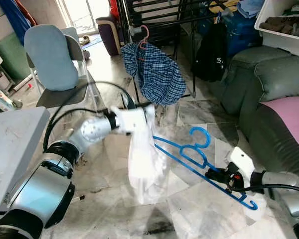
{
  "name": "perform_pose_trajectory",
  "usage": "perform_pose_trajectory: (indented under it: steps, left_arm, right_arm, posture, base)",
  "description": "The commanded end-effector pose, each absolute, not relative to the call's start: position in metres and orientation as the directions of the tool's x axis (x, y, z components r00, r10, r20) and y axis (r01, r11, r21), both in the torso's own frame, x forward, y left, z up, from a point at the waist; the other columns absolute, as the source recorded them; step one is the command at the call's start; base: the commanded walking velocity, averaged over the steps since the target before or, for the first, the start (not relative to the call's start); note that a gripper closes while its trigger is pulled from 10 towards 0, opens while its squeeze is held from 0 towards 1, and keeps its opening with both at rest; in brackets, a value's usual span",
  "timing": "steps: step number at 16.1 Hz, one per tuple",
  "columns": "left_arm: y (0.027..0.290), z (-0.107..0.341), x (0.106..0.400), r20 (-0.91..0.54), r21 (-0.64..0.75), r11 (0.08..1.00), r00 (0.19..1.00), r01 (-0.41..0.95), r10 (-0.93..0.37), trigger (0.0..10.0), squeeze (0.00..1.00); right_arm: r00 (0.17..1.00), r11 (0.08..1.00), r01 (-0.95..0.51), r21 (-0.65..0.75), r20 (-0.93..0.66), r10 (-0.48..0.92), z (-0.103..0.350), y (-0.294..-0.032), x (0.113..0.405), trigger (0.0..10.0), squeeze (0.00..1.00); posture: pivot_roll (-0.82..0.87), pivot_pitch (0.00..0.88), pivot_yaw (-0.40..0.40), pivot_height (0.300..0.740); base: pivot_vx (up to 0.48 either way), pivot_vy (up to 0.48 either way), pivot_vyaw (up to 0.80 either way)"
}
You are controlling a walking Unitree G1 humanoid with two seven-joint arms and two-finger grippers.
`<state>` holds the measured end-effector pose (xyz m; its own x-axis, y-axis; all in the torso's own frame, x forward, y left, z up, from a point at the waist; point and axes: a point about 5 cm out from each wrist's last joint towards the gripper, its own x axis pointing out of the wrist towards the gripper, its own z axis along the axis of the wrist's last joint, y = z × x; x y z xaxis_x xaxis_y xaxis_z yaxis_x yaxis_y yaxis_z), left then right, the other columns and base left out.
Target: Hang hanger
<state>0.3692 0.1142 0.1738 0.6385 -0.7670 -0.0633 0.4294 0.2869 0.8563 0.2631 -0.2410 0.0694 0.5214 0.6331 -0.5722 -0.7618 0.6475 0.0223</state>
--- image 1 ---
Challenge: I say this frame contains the blue plaid garment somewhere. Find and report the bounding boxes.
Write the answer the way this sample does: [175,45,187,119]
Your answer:
[121,41,188,107]

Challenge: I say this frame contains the blue plastic hanger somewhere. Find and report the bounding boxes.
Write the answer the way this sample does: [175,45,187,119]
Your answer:
[152,126,259,211]

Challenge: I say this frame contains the white garment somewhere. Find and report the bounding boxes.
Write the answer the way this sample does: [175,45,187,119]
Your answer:
[127,107,171,206]

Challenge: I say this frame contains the red plastic hanger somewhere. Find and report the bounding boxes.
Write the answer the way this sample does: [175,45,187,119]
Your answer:
[137,24,150,62]

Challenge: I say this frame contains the dark purple armchair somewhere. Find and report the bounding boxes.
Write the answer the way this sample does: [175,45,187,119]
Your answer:
[96,14,122,57]

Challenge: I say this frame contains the black hanging garment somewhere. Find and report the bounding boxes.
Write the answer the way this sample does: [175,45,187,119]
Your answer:
[192,19,229,83]

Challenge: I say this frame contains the pink blanket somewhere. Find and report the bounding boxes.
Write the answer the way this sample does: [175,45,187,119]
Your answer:
[261,96,299,156]

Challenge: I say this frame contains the white folding chair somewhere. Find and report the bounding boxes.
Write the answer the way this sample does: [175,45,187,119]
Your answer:
[24,24,104,114]

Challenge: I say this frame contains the blue door mat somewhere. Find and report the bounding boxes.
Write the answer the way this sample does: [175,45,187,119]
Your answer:
[77,33,104,49]

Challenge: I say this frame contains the black drying rack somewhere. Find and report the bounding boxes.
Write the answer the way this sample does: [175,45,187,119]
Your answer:
[116,0,270,100]

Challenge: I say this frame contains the dark green leather sofa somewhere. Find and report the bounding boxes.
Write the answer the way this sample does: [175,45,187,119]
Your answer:
[220,45,299,186]

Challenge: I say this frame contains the blue grey seat cushion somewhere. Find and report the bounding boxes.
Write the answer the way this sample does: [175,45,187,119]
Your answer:
[24,24,80,92]

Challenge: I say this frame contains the blue plastic container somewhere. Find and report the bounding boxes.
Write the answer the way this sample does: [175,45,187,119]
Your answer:
[226,12,263,56]

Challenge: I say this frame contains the blue folded cloth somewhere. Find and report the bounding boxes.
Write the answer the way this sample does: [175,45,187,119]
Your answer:
[236,0,266,19]

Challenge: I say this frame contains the large white storage bin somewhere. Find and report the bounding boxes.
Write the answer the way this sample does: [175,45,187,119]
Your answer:
[254,0,299,59]

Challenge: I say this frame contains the white plastic bag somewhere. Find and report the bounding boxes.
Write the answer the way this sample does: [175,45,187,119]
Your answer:
[0,87,16,115]

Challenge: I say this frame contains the brown folded clothes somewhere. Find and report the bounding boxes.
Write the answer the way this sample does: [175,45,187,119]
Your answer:
[259,15,299,36]

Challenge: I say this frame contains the blue hanging cloth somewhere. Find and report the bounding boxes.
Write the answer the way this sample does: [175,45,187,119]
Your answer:
[0,0,34,46]

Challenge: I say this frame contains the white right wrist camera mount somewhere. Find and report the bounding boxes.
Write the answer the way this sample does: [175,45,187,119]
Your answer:
[224,146,254,181]

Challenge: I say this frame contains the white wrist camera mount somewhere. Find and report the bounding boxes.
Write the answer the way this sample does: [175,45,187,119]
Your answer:
[111,104,156,136]
[224,146,254,181]

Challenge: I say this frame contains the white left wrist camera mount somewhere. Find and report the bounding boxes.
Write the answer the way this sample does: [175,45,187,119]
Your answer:
[111,104,156,136]

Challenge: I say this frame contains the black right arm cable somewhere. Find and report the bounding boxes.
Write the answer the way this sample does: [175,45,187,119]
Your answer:
[228,182,299,196]

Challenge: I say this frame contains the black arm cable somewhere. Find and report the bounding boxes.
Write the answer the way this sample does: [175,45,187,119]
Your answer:
[228,182,299,196]
[41,81,139,154]

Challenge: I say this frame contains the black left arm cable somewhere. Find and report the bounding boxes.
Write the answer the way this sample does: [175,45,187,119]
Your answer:
[41,81,139,154]

